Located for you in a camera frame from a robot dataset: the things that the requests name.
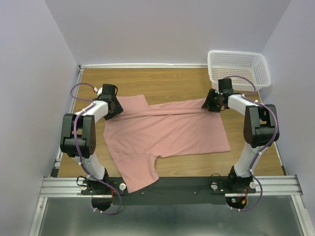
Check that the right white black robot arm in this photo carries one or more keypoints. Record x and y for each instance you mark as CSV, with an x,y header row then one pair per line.
x,y
260,129

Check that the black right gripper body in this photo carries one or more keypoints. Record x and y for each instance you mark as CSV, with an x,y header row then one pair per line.
x,y
212,101

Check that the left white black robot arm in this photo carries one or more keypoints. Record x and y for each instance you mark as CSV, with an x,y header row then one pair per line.
x,y
78,135

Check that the white plastic basket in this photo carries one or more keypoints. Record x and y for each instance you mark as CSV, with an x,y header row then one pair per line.
x,y
247,70

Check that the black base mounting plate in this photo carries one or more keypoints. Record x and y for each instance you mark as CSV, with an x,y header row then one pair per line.
x,y
215,189

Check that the front aluminium frame rail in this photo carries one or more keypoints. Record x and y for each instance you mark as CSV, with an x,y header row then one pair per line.
x,y
68,187

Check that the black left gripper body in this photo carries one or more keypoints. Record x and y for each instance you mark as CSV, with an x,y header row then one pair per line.
x,y
117,108

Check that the pink printed t shirt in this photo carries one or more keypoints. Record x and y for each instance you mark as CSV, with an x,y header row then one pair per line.
x,y
143,133

